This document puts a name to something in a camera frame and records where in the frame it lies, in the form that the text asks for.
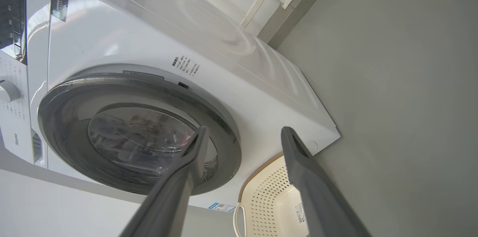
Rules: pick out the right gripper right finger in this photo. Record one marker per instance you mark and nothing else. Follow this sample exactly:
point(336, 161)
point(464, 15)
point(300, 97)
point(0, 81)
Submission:
point(317, 199)

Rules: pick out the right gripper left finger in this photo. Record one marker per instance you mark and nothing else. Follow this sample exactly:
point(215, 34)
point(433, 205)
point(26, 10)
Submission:
point(168, 199)

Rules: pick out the round dark glass washer door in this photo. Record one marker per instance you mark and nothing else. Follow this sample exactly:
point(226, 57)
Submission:
point(71, 121)

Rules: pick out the cream perforated laundry basket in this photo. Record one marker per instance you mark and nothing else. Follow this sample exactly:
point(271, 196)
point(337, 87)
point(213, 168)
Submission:
point(269, 199)

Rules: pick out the white front-load washing machine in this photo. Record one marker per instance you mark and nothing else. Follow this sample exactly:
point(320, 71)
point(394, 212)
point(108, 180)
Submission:
point(112, 42)

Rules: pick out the white washing machine dial knob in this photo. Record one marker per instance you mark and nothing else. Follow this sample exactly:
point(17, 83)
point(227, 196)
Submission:
point(7, 91)

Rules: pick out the dark appliance display panel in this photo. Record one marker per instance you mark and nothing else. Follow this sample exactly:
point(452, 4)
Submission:
point(13, 16)

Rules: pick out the blue energy label sticker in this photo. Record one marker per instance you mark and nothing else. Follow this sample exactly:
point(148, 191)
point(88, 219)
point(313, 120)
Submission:
point(222, 207)

